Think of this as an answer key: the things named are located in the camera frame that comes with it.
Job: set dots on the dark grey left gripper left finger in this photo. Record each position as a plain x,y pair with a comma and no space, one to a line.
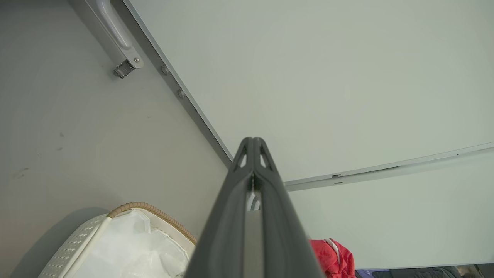
224,239

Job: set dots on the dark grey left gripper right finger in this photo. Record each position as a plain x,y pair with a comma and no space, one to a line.
285,247

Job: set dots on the red garment with white cuff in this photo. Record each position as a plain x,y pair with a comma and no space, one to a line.
332,262

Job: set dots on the white cloth basket liner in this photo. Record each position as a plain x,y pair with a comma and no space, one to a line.
131,251

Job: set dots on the white laundry basket tan rim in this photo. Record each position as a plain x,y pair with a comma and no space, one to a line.
73,247

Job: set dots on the grey fabric sofa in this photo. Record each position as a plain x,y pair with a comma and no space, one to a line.
405,273

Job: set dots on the grey partition bottom rail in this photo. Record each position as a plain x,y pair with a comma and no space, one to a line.
386,170
171,82

